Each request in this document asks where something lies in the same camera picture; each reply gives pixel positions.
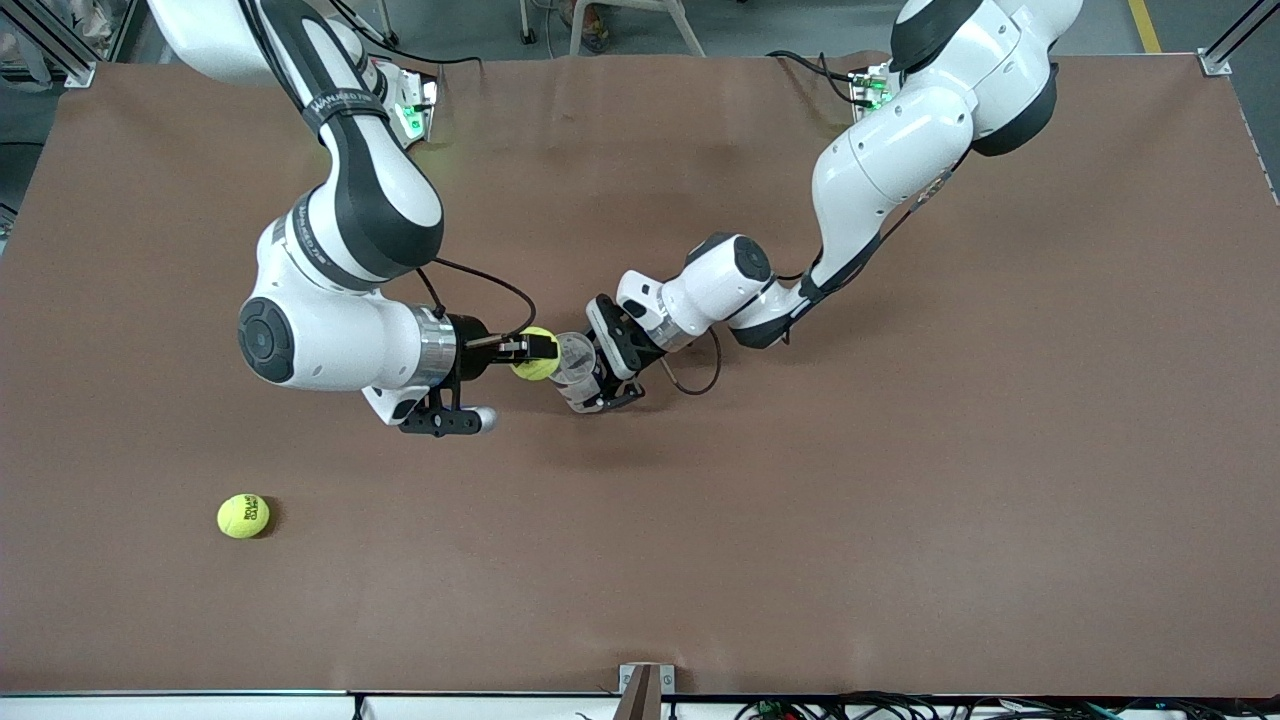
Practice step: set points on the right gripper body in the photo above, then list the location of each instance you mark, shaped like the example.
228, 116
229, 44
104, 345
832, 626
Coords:
472, 347

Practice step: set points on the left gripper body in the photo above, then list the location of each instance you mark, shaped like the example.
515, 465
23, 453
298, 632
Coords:
629, 372

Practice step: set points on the yellow Wilson tennis ball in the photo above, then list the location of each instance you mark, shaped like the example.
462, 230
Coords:
540, 372

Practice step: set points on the clear tennis ball can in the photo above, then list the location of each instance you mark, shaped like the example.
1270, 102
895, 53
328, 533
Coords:
575, 362

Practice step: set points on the yellow Roland Garros tennis ball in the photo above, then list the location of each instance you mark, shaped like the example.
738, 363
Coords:
243, 516

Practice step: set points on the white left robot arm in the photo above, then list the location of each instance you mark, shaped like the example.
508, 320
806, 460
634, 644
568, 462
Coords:
900, 150

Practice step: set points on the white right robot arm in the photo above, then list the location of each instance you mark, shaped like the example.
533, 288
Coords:
330, 340

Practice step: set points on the patterned shoe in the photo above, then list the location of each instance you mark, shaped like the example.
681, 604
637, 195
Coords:
595, 30

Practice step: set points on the paper table cover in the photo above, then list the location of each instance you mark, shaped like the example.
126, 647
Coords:
900, 500

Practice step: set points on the chair leg with caster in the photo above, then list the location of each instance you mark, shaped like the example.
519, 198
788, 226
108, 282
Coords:
390, 38

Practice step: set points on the metal table edge bracket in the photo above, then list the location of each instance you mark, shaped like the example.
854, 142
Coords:
645, 690

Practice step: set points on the white stool frame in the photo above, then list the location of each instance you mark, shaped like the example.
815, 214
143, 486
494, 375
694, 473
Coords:
688, 28

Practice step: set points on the aluminium frame profile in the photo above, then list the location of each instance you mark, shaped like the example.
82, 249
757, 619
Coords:
1215, 62
75, 68

